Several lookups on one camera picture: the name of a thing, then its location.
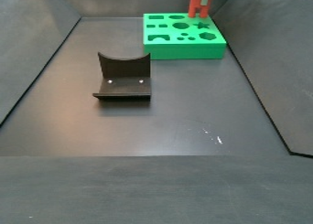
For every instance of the black curved holder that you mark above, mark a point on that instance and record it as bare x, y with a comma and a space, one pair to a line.
125, 78

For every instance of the green shape-sorter block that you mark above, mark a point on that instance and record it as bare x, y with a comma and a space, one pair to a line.
174, 36

